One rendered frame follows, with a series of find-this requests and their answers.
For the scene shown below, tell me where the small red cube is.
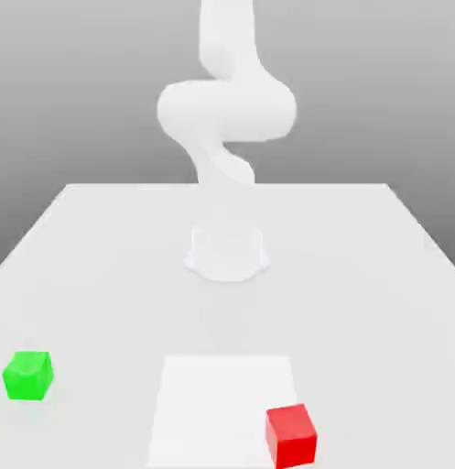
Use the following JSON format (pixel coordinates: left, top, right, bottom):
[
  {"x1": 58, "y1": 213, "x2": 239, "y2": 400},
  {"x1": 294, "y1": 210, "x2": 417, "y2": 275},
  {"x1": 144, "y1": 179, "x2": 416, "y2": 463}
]
[{"x1": 265, "y1": 403, "x2": 319, "y2": 469}]

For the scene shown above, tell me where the small green cube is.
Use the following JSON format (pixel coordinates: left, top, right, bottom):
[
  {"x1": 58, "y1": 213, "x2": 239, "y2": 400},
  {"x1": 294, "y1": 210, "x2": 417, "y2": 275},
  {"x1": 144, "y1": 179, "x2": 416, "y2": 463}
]
[{"x1": 2, "y1": 350, "x2": 55, "y2": 401}]

